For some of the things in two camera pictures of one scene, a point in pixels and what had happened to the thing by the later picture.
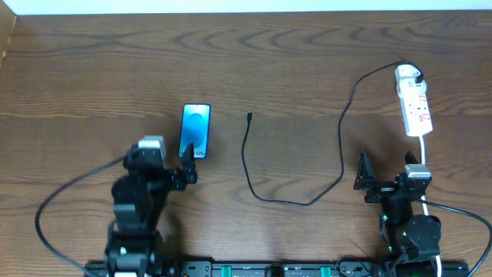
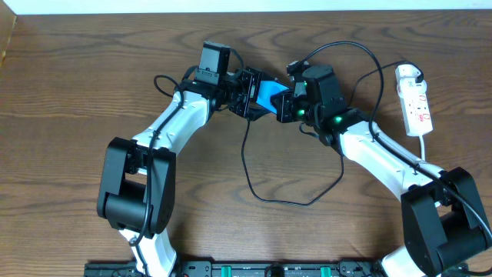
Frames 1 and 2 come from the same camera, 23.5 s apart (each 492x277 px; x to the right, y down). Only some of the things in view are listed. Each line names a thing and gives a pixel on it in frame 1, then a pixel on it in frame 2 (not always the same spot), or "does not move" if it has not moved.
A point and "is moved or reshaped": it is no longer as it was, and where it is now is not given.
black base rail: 279,268 does not move
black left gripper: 179,179 → 249,95
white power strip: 417,114 does not move
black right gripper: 384,189 → 287,106
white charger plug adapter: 405,75 does not move
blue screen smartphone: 195,128 is moved or reshaped
